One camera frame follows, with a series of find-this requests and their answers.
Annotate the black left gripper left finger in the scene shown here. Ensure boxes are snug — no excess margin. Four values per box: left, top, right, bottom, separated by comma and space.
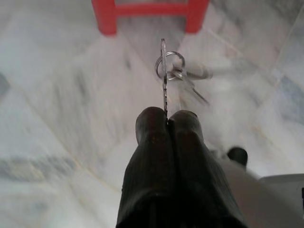
115, 106, 177, 228

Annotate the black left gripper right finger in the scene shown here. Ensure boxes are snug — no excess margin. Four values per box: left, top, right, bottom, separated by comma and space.
167, 109, 248, 228

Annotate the silver key bunch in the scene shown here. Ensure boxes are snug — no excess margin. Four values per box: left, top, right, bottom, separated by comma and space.
154, 38, 213, 122

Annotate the red plastic stool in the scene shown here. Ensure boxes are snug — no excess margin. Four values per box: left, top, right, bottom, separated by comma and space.
91, 0, 210, 37

